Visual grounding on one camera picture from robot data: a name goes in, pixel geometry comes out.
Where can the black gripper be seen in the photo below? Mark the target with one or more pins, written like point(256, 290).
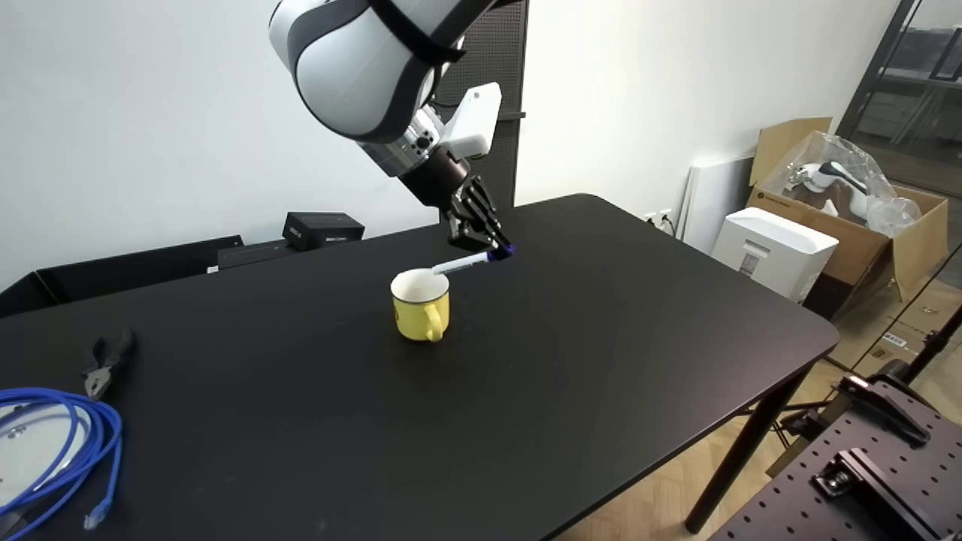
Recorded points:
point(451, 190)

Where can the blue cap white marker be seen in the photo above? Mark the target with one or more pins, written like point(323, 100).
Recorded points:
point(461, 264)

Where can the yellow enamel mug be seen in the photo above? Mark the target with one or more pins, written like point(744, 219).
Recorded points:
point(422, 317)

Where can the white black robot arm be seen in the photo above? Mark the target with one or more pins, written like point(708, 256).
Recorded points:
point(351, 69)

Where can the small black box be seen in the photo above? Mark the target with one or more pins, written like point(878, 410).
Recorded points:
point(320, 229)

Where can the white leaning panel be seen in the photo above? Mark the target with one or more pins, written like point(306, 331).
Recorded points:
point(712, 196)

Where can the white plastic device box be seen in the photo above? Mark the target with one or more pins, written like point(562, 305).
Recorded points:
point(776, 250)

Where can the black table leg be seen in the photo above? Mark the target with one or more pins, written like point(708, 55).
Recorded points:
point(746, 453)

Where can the flat black tray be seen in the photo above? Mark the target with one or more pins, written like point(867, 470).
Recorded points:
point(122, 269)

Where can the clear plastic wrap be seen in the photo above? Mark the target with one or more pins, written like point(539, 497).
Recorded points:
point(852, 182)

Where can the open cardboard box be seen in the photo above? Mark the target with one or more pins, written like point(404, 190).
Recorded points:
point(861, 250)

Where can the black perforated breadboard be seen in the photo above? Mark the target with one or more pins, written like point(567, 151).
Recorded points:
point(801, 512)

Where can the black slanted stand bar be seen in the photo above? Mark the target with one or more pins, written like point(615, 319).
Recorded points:
point(936, 346)

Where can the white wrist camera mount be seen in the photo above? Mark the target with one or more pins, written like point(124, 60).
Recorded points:
point(476, 116)

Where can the white wall outlet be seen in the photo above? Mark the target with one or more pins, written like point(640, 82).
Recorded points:
point(664, 220)

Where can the short black clamp bracket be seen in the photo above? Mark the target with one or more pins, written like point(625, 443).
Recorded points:
point(888, 407)

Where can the long black clamp bracket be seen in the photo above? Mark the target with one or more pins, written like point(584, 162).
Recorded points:
point(872, 485)

